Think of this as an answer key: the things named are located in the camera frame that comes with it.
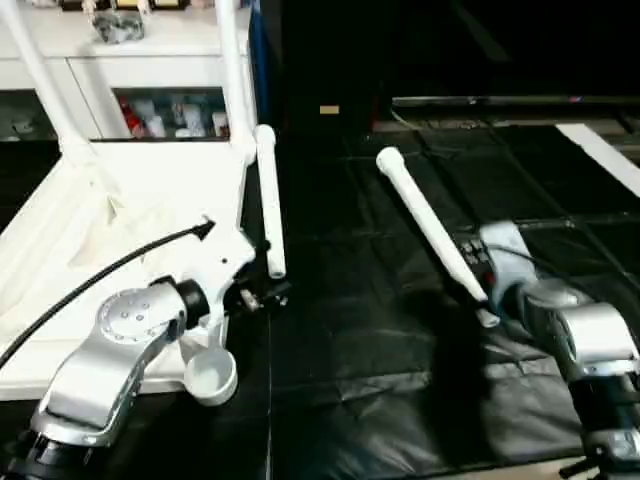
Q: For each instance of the white cup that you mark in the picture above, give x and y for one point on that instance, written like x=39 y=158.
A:
x=220 y=125

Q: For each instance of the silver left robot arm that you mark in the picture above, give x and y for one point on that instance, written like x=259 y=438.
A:
x=110 y=350

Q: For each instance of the grey metallic ornament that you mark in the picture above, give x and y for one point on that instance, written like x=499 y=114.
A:
x=120 y=25

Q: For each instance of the red bottle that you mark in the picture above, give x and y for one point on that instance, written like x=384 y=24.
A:
x=133 y=118

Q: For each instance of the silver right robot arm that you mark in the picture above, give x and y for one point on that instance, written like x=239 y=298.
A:
x=590 y=340

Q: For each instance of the black stand foot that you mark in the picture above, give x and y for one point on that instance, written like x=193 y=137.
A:
x=585 y=465

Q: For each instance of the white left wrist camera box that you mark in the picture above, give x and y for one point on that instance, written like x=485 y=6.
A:
x=225 y=260

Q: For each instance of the tan label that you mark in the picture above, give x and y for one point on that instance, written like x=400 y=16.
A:
x=329 y=110

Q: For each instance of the black work mat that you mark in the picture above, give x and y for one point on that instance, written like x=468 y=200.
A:
x=380 y=350

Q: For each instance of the white plastic table top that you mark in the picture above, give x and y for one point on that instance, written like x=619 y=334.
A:
x=120 y=200

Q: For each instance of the white plastic table leg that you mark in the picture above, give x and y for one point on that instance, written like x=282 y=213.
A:
x=232 y=70
x=270 y=200
x=45 y=80
x=425 y=215

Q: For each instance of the white glass door cabinet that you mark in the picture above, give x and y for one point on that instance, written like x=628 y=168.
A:
x=170 y=70

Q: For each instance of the white bottle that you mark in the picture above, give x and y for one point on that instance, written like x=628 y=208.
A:
x=156 y=126

